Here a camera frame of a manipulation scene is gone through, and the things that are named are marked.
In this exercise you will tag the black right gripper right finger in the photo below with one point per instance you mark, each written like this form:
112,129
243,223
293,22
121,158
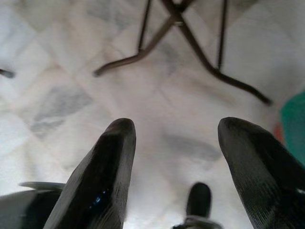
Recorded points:
267,181

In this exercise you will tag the teal and orange cloth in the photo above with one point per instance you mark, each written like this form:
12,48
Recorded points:
294,124

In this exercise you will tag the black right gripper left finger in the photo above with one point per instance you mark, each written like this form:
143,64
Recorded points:
95,186

